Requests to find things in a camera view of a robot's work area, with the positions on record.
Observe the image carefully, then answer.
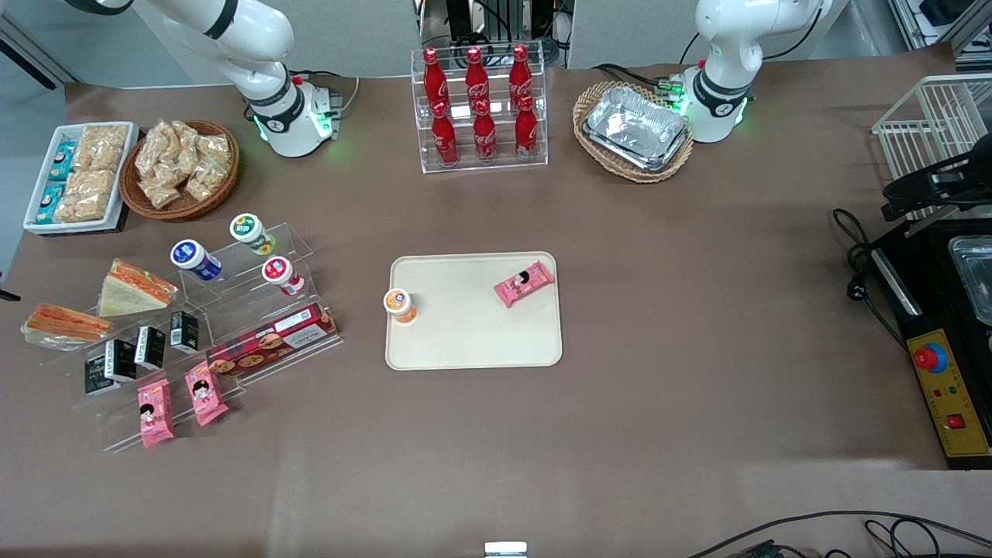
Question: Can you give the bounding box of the white wire rack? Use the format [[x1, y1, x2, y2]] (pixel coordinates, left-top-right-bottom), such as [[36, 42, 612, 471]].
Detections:
[[872, 74, 992, 226]]

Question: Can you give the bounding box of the black equipment with cables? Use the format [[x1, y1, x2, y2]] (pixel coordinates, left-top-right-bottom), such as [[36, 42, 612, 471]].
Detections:
[[415, 0, 574, 67]]

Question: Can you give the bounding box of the red cookie box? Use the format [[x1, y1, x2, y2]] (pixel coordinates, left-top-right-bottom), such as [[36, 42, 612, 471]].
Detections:
[[205, 302, 339, 378]]

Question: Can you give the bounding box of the aluminium foil tray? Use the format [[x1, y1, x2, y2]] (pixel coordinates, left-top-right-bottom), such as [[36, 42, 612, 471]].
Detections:
[[583, 85, 691, 172]]

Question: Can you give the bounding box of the red cola bottle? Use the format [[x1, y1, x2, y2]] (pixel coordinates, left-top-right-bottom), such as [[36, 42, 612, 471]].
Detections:
[[465, 46, 491, 105], [508, 44, 532, 102], [515, 95, 539, 160], [423, 46, 449, 109], [431, 101, 460, 166], [473, 99, 498, 162]]

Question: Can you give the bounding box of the triangle sandwich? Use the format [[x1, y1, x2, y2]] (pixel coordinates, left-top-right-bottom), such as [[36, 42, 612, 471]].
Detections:
[[21, 303, 112, 350], [98, 259, 179, 319]]

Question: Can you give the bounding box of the small black carton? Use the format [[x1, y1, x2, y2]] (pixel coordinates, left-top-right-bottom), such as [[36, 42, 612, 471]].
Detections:
[[105, 339, 139, 382], [170, 311, 199, 354], [85, 356, 117, 396], [136, 325, 166, 370]]

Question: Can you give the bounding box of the black power cable with plug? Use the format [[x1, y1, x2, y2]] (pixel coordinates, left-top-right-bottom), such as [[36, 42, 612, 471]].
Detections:
[[832, 208, 908, 350]]

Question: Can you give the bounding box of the yellow control panel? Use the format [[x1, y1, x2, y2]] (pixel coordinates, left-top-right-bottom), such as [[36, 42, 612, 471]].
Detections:
[[905, 329, 991, 458]]

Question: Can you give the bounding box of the tan crispy snack pack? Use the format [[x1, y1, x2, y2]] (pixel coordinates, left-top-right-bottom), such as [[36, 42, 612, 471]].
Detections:
[[77, 124, 130, 171], [56, 169, 117, 224]]

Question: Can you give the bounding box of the green lid yogurt cup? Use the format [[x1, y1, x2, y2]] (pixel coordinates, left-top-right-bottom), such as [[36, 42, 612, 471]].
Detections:
[[230, 213, 277, 257]]

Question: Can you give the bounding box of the blue lid yogurt cup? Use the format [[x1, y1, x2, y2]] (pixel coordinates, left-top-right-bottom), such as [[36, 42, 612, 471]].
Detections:
[[170, 239, 223, 281]]

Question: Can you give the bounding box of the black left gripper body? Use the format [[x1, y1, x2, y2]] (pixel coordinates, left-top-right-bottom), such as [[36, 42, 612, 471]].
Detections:
[[930, 151, 992, 196]]

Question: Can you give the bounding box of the pink snack pack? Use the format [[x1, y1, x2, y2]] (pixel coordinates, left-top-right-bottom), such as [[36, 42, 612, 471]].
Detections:
[[138, 378, 175, 449], [494, 261, 556, 308], [184, 361, 229, 427]]

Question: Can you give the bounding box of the brown wicker basket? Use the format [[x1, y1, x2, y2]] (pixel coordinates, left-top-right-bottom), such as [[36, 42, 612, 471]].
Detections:
[[120, 119, 239, 222]]

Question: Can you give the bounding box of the long black cable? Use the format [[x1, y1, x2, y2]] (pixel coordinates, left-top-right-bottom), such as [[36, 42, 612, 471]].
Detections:
[[686, 509, 992, 558]]

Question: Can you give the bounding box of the aluminium frame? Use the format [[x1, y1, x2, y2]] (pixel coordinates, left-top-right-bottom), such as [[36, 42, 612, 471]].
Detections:
[[887, 0, 992, 59]]

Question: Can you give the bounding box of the light wicker basket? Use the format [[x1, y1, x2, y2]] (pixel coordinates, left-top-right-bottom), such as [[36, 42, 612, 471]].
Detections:
[[573, 81, 695, 184]]

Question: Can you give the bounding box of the silver handle bar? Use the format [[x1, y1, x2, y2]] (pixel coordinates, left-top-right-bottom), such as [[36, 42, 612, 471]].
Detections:
[[872, 248, 923, 317]]

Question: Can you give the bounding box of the clear bag of snacks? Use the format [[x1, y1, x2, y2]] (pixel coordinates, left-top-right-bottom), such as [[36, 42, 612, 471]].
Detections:
[[169, 120, 204, 156], [198, 133, 233, 167], [184, 159, 226, 202], [136, 124, 175, 167], [139, 174, 183, 210]]

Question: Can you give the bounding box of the black base cable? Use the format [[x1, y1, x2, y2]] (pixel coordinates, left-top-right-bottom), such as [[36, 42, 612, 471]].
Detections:
[[593, 62, 683, 98]]

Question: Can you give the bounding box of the steel food container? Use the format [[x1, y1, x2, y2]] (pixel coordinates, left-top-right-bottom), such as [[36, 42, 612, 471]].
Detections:
[[947, 236, 992, 326]]

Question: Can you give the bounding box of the black sealing machine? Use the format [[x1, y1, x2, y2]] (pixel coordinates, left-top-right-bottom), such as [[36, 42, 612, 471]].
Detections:
[[866, 217, 992, 471]]

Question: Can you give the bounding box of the red lid yogurt cup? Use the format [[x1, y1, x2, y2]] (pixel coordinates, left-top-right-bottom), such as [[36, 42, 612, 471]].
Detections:
[[262, 257, 306, 297]]

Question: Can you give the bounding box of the clear acrylic stepped stand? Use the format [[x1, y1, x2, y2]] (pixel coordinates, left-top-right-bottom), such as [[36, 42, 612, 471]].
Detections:
[[177, 222, 344, 382], [35, 310, 249, 454]]

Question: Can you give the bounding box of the cream plastic tray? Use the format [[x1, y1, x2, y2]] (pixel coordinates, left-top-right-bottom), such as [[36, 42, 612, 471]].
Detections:
[[385, 250, 563, 371]]

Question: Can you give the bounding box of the coiled black cable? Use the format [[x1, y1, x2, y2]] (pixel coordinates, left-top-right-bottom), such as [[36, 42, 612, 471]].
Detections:
[[864, 518, 992, 558]]

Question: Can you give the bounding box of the orange lid cup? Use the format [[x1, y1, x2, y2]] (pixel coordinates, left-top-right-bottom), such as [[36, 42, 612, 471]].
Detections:
[[384, 288, 418, 324]]

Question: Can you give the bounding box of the clear acrylic bottle rack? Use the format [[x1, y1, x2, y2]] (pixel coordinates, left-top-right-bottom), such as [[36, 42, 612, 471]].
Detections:
[[411, 48, 549, 174]]

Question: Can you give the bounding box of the red knob blue ring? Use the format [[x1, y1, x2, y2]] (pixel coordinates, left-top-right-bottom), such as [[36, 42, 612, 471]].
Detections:
[[913, 341, 949, 373]]

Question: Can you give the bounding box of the white rectangular dish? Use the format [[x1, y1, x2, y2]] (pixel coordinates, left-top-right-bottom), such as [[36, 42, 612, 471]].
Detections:
[[23, 122, 140, 234]]

